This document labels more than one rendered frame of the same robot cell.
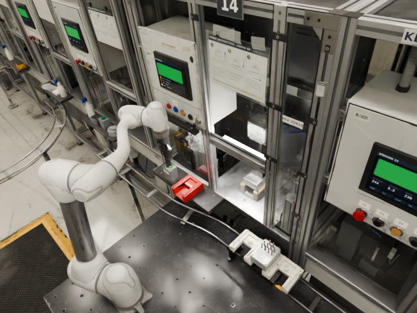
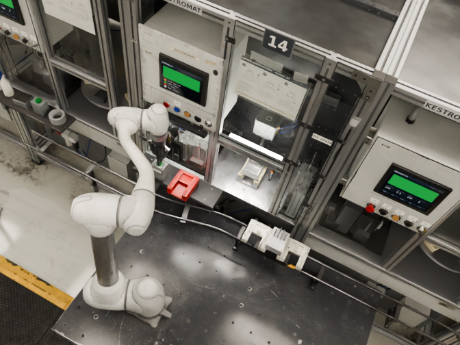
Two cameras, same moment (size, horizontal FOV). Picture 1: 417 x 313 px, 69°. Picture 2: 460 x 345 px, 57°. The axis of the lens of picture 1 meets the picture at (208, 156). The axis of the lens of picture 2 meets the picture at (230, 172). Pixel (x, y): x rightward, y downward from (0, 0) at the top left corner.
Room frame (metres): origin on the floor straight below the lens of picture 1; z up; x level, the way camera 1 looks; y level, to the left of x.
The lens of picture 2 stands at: (0.05, 0.64, 2.99)
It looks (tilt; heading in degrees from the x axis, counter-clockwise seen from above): 54 degrees down; 328
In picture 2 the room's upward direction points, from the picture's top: 12 degrees clockwise
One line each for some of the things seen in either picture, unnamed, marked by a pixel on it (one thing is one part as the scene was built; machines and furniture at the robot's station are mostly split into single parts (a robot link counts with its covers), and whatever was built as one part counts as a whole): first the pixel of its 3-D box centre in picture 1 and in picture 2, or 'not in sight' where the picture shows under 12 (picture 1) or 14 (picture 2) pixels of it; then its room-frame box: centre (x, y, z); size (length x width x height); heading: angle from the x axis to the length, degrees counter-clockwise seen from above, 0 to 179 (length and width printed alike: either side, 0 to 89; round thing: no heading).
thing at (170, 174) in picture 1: (171, 171); (160, 168); (1.44, 0.25, 0.97); 0.08 x 0.08 x 0.12; 41
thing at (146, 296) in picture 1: (131, 297); (152, 305); (0.78, 0.50, 0.71); 0.22 x 0.18 x 0.06; 41
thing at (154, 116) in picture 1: (155, 115); (155, 118); (1.44, 0.27, 1.41); 0.13 x 0.11 x 0.16; 66
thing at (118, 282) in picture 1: (120, 282); (146, 295); (0.80, 0.52, 0.85); 0.18 x 0.16 x 0.22; 66
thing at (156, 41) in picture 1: (188, 71); (191, 68); (1.54, 0.06, 1.60); 0.42 x 0.29 x 0.46; 41
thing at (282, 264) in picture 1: (264, 261); (274, 246); (0.83, -0.23, 0.84); 0.36 x 0.14 x 0.10; 41
